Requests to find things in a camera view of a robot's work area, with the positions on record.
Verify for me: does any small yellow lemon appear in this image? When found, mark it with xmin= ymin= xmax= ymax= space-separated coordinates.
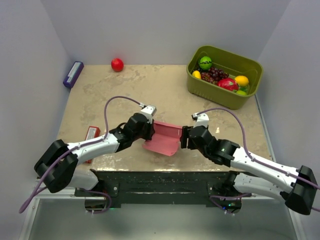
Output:
xmin=192 ymin=70 xmax=202 ymax=79

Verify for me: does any red dragon fruit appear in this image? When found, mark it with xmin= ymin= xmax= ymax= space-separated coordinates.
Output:
xmin=217 ymin=78 xmax=239 ymax=92

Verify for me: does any red box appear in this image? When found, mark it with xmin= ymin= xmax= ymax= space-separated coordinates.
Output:
xmin=84 ymin=125 xmax=101 ymax=164

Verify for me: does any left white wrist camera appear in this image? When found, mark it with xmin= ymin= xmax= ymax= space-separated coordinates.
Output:
xmin=139 ymin=103 xmax=157 ymax=124

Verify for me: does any aluminium frame rail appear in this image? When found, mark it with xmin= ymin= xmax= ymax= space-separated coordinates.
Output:
xmin=20 ymin=188 xmax=307 ymax=240

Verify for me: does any green plastic basket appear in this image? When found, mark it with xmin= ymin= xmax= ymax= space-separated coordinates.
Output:
xmin=186 ymin=45 xmax=263 ymax=110

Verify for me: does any red apple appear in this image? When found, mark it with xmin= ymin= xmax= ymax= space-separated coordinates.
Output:
xmin=111 ymin=58 xmax=124 ymax=72

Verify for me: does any pink paper box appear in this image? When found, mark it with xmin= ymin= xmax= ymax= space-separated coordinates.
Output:
xmin=142 ymin=121 xmax=183 ymax=157

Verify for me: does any purple grapes bunch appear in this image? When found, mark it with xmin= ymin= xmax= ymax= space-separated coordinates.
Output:
xmin=199 ymin=67 xmax=230 ymax=85

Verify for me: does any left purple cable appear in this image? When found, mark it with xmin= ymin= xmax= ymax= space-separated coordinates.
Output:
xmin=18 ymin=96 xmax=146 ymax=214

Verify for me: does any yellow orange fruit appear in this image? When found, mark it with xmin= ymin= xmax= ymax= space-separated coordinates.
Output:
xmin=234 ymin=75 xmax=249 ymax=88

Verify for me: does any purple box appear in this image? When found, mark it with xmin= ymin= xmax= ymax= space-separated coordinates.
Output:
xmin=63 ymin=61 xmax=84 ymax=89

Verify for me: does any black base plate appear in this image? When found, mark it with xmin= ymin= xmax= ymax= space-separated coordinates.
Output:
xmin=75 ymin=171 xmax=243 ymax=213

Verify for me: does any small green fruit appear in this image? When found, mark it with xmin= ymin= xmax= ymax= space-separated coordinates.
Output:
xmin=236 ymin=90 xmax=248 ymax=96

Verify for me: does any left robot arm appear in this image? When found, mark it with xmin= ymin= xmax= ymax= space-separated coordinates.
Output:
xmin=34 ymin=111 xmax=155 ymax=193

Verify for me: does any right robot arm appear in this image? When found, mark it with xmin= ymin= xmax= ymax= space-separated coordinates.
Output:
xmin=180 ymin=126 xmax=319 ymax=215

